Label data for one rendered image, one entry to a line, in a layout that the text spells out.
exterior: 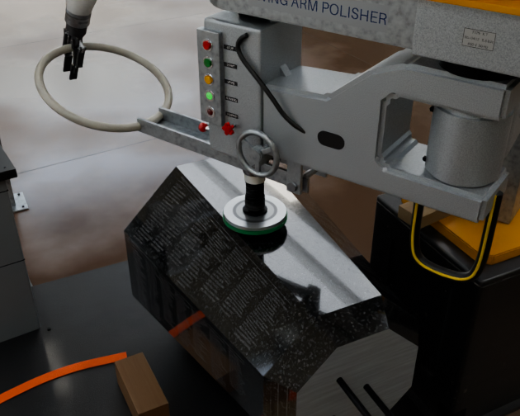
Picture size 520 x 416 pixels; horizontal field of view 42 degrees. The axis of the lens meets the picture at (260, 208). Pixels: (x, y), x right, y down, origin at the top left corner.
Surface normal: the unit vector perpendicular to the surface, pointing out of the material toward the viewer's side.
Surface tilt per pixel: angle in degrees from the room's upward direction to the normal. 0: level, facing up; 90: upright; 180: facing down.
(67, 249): 0
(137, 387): 0
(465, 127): 90
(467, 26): 90
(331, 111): 90
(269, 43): 90
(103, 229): 0
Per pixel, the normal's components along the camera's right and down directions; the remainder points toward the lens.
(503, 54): -0.58, 0.44
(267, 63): 0.82, 0.31
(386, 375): 0.43, 0.49
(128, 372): 0.00, -0.84
